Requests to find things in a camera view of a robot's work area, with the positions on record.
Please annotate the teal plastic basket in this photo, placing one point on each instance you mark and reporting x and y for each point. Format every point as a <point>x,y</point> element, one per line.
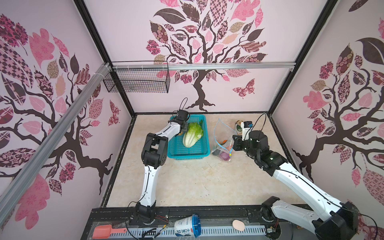
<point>201,149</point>

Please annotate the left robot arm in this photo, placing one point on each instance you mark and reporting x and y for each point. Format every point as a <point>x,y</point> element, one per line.
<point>154,155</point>

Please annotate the black wire basket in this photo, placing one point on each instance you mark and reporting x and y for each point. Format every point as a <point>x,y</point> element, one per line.
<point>138,77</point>

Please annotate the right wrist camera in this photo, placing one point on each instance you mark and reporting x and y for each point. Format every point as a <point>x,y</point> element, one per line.
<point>246,128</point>

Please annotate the white slotted cable duct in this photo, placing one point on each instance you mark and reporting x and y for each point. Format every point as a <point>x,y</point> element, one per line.
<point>205,232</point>

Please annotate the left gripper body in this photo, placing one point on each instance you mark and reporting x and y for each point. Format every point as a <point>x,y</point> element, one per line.
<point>185,126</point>

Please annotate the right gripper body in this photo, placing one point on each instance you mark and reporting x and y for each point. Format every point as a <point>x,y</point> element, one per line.
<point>246,148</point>

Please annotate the clear zip top bag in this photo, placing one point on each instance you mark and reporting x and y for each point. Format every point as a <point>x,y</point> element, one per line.
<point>223,139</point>

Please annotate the aluminium rail left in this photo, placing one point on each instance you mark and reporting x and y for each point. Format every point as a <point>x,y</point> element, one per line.
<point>24,179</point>

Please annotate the beige egg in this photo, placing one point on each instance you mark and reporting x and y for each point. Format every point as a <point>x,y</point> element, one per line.
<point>238,225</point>

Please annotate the aluminium rail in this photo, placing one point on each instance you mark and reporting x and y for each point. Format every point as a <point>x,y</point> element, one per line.
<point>24,179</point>
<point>221,66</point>

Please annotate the white yogurt cup blue lid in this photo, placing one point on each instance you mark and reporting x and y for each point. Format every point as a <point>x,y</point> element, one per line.
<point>189,226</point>

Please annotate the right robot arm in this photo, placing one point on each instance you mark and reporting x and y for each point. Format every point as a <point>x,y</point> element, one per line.
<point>328,218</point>

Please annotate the napa cabbage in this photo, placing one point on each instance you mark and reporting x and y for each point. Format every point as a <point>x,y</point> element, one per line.
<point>195,133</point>

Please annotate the aluminium rail back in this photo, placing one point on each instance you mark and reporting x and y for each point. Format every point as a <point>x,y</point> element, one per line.
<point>221,66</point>

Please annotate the green beverage can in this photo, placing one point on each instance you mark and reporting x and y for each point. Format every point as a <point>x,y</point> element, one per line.
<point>238,126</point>

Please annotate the pink plastic scoop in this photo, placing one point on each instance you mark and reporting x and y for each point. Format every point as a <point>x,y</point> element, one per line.
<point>104,232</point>

